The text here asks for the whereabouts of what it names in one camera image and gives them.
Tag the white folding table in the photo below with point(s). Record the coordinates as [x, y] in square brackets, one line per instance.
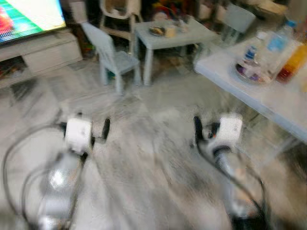
[268, 96]

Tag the light grey child table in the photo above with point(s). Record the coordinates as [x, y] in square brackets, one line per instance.
[177, 36]

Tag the large clear water bottle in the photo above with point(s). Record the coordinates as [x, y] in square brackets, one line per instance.
[277, 44]

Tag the white television stand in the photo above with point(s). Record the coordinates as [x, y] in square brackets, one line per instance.
[48, 55]

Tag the beige high chair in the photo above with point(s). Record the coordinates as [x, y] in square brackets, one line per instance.
[120, 9]

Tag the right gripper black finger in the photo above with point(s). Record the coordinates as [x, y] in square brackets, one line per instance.
[197, 129]

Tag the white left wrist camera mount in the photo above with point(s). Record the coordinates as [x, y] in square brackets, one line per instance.
[78, 134]

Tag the orange juice bottle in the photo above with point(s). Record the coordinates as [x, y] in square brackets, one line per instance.
[295, 60]

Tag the light blue child chair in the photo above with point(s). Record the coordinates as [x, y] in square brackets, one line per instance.
[117, 62]

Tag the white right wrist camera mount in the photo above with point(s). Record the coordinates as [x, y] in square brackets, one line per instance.
[230, 129]

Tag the small bottle blue label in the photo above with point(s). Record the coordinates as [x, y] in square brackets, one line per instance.
[250, 51]

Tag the grey blue child chair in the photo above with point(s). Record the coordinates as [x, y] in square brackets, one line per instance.
[240, 19]

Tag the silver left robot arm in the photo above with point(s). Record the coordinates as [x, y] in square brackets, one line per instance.
[60, 179]

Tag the taped white bowl purple contents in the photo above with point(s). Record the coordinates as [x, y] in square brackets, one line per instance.
[252, 74]

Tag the flat screen television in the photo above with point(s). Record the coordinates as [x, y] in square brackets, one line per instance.
[29, 17]

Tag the small yellow container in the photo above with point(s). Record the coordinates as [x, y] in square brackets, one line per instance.
[170, 32]

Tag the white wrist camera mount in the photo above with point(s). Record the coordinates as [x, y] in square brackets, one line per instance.
[230, 129]
[78, 134]

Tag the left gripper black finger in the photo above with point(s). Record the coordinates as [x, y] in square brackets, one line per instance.
[106, 128]

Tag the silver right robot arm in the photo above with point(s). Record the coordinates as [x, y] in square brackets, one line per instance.
[230, 167]

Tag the small plate with food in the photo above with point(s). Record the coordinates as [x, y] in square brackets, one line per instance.
[157, 31]

